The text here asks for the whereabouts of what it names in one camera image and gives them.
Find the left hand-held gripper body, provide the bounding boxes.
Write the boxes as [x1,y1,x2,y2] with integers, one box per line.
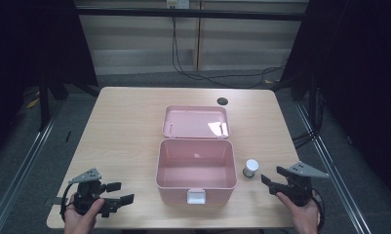
[67,167,121,219]

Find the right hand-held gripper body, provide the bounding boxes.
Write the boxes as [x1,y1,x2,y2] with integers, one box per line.
[269,161,331,208]

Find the person's right hand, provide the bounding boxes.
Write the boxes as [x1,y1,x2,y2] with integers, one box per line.
[275,190,322,234]

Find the person's left hand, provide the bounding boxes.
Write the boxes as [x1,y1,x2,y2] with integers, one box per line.
[63,192,105,234]

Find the small white-capped jar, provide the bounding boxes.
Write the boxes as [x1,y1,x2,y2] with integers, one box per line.
[242,158,260,178]

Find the pink plastic box with lid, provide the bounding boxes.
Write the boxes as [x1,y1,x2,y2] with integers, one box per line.
[154,104,239,207]

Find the black metal stand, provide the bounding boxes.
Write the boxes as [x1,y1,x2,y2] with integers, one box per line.
[37,72,52,133]

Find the yellow floor tape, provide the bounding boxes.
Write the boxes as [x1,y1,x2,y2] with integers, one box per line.
[25,97,41,110]

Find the dark curtain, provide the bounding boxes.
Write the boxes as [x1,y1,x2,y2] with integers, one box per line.
[279,0,391,204]
[0,0,99,160]

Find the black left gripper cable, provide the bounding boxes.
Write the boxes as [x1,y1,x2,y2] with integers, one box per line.
[59,182,79,223]

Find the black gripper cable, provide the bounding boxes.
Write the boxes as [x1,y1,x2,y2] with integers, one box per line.
[312,189,326,232]
[59,182,79,223]

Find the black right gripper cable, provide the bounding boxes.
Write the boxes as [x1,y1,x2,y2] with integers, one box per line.
[312,189,326,232]

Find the black floor cables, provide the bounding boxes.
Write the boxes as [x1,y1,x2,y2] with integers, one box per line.
[292,88,326,150]

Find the metal floor rail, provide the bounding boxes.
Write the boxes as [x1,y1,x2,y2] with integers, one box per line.
[294,102,374,234]
[0,110,62,234]

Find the black wall cable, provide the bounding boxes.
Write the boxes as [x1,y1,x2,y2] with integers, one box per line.
[171,16,287,90]

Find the black horizontal frame bar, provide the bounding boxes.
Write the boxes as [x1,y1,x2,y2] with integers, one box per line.
[75,7,310,22]

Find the white wall socket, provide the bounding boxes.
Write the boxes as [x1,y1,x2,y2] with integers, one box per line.
[166,0,191,10]

